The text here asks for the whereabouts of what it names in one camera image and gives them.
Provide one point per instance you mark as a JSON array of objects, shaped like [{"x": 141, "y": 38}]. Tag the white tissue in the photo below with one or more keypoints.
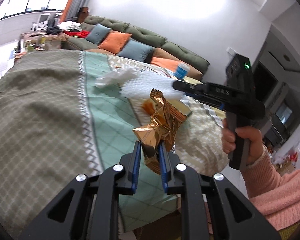
[{"x": 117, "y": 75}]

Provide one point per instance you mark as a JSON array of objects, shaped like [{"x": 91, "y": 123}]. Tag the blue cushion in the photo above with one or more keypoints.
[
  {"x": 135, "y": 50},
  {"x": 98, "y": 33}
]

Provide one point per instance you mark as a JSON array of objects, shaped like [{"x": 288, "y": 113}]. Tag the person's right hand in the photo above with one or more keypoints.
[{"x": 247, "y": 132}]

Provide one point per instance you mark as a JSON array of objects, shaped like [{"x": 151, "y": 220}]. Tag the blue white lidded cup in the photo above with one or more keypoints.
[{"x": 181, "y": 71}]

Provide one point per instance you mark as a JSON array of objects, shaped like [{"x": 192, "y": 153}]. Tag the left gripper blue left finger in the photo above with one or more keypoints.
[{"x": 136, "y": 160}]

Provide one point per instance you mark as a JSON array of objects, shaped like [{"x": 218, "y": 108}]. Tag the far blue cushion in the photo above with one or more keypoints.
[{"x": 98, "y": 33}]

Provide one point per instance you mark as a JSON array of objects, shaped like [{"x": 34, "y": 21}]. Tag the near orange cushion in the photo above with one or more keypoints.
[{"x": 169, "y": 64}]

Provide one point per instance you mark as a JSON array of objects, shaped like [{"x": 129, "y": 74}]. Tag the pink sweater forearm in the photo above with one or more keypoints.
[{"x": 276, "y": 197}]

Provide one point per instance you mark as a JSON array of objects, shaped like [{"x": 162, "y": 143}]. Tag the cluttered black coffee table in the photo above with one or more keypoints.
[{"x": 40, "y": 41}]

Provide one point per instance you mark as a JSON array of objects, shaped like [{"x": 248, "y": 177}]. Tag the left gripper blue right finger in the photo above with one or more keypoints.
[{"x": 163, "y": 168}]

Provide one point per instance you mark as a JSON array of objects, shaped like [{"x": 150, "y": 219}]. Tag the green brown sectional sofa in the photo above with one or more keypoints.
[{"x": 162, "y": 47}]

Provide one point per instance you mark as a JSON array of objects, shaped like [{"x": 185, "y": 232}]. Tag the white office chair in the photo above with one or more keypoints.
[{"x": 41, "y": 23}]

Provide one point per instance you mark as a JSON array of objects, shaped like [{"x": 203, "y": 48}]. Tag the white foam fruit net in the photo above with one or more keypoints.
[{"x": 141, "y": 86}]

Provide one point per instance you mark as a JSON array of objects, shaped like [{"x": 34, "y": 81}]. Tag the gold snack wrapper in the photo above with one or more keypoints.
[{"x": 166, "y": 116}]

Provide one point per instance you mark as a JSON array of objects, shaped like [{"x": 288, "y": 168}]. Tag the near blue cushion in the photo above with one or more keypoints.
[{"x": 135, "y": 50}]

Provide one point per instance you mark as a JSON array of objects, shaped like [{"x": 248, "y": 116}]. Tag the far orange cushion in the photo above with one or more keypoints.
[{"x": 114, "y": 41}]

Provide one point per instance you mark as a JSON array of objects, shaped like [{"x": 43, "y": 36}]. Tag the patchwork table cloth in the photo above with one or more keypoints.
[{"x": 55, "y": 124}]

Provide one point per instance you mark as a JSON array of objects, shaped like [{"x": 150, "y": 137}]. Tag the orange cushion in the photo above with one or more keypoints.
[
  {"x": 169, "y": 64},
  {"x": 114, "y": 41}
]

